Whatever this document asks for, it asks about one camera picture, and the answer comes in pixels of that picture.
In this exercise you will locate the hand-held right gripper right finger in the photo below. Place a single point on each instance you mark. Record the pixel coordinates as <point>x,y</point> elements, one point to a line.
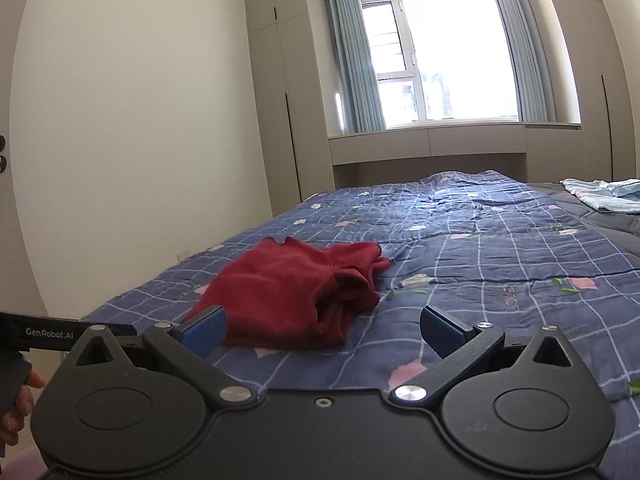
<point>440,332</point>

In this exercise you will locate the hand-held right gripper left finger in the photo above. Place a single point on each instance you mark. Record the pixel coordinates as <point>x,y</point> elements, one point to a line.
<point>205,332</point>

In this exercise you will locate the blue checked quilt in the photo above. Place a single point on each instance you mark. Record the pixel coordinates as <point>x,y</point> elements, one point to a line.
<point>500,250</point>

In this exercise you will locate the red long-sleeved sweater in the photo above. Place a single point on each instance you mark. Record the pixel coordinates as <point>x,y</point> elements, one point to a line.
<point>285,290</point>

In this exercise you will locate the white door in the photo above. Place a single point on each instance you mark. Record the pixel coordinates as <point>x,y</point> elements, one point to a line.
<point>10,235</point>

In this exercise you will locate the window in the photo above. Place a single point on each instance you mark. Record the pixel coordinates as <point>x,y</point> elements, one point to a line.
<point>450,60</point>

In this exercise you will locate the light blue clothes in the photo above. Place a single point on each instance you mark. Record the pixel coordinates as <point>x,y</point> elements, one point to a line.
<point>605,195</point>

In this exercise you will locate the beige wardrobe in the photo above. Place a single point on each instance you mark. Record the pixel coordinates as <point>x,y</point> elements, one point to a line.
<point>590,85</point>
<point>280,85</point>

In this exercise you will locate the blue curtain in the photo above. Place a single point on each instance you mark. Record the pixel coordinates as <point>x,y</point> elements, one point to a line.
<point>355,60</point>
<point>525,50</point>

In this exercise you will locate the grey quilted mattress pad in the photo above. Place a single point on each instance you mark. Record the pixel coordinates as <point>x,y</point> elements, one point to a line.
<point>615,222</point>

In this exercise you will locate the person's left hand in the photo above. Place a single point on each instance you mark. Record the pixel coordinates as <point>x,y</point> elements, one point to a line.
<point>17,425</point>

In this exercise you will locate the beige window cabinet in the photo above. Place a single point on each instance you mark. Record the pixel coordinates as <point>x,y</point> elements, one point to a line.
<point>450,142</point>

